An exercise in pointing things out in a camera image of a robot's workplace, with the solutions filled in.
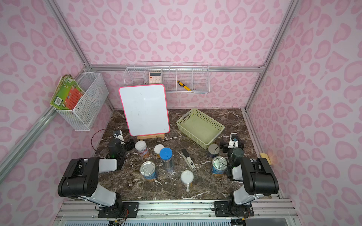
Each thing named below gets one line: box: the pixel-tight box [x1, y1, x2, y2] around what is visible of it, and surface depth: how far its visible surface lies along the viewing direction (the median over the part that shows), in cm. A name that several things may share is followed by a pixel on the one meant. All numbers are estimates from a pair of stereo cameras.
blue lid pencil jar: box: [159, 147, 175, 173], surface depth 75 cm
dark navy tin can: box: [206, 143, 221, 161], surface depth 87 cm
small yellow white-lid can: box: [153, 144, 165, 158], surface depth 91 cm
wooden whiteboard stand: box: [136, 133, 165, 140], surface depth 100 cm
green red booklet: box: [49, 74, 85, 111], surface depth 73 cm
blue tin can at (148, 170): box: [139, 160, 158, 182], surface depth 80 cm
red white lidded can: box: [134, 140, 149, 159], surface depth 88 cm
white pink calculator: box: [148, 71, 162, 84], surface depth 97 cm
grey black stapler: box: [181, 148, 197, 172], surface depth 89 cm
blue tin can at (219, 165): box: [211, 155, 228, 177], surface depth 79 cm
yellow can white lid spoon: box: [180, 169, 194, 193], surface depth 73 cm
